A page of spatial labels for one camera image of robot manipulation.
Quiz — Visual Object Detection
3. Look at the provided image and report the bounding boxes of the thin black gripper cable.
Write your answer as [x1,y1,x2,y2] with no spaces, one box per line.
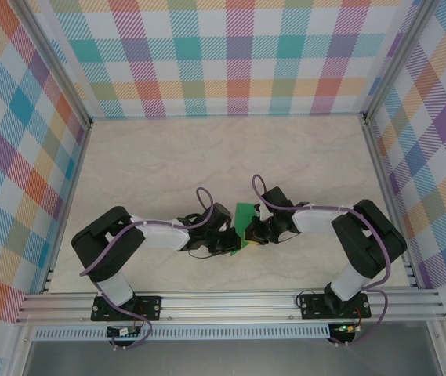
[277,230,303,246]
[188,248,224,260]

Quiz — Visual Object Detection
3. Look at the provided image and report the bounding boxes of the aluminium table side rail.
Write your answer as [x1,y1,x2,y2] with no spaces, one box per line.
[40,121,92,295]
[361,117,422,291]

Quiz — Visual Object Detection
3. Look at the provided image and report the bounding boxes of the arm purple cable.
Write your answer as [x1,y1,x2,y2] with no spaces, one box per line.
[251,173,391,349]
[79,186,223,350]

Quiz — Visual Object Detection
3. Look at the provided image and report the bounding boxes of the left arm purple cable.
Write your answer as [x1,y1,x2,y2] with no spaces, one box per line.
[79,186,223,350]

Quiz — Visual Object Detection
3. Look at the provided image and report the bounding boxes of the grey metal shelf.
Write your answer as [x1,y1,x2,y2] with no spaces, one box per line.
[22,339,443,376]

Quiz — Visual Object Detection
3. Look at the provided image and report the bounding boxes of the aluminium frame post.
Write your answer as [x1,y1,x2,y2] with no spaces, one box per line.
[17,0,93,129]
[361,0,437,128]

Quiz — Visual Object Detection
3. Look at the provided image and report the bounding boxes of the long aluminium mounting rail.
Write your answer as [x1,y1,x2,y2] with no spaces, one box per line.
[13,288,446,325]

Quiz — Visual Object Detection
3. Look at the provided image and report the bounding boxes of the green paper sheet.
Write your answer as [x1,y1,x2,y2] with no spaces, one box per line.
[229,202,259,259]

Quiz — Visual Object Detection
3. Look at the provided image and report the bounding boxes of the small black circuit board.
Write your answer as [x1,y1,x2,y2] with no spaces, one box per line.
[106,326,142,338]

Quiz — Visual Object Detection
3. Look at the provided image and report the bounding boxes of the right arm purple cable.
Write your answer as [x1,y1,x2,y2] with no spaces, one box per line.
[251,173,391,349]

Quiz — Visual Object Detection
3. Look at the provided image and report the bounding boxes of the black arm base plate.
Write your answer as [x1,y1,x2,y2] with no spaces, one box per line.
[299,293,372,320]
[91,295,163,323]

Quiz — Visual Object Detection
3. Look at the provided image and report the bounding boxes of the aluminium frame leg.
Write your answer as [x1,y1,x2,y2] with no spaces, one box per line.
[6,324,38,376]
[426,321,446,376]

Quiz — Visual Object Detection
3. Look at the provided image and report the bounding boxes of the thin black base wire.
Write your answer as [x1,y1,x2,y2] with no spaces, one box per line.
[296,284,326,310]

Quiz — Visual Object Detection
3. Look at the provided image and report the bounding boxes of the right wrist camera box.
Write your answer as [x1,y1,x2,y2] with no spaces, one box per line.
[254,201,273,221]

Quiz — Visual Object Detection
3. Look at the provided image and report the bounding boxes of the slotted grey cable duct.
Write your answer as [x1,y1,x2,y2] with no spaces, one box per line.
[33,327,332,342]

